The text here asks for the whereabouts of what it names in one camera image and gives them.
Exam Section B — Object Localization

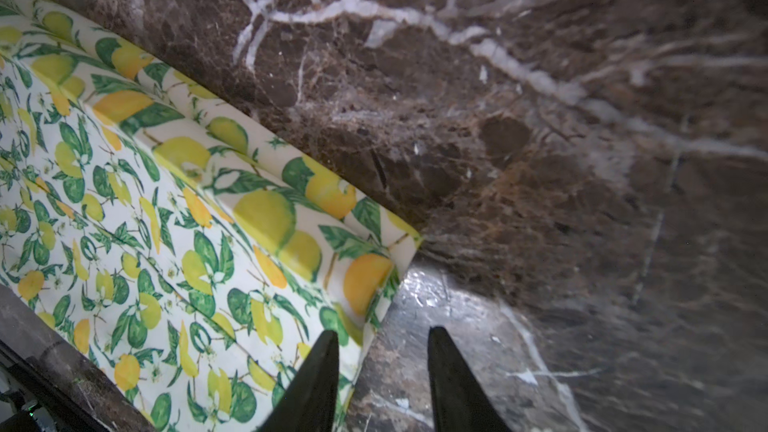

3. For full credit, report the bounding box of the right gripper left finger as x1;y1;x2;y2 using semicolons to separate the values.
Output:
259;330;339;432

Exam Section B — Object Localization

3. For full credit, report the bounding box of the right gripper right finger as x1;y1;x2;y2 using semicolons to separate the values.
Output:
427;326;510;432

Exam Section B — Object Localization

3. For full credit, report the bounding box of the lemon print skirt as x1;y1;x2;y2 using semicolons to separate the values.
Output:
1;0;421;431

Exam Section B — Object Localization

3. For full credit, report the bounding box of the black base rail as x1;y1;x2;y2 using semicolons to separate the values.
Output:
1;342;104;431

